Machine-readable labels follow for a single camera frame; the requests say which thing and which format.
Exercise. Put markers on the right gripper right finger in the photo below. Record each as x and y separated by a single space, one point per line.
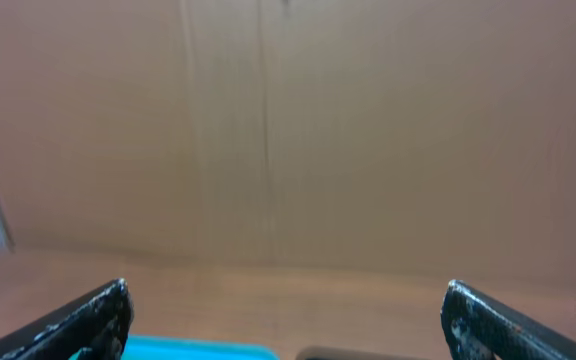
477 326

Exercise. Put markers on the black soapy water tray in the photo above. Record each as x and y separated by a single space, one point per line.
329 353

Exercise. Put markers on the teal plastic tray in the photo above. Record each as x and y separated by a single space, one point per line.
142 347

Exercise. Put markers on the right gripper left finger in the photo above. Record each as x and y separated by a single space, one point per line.
93 326

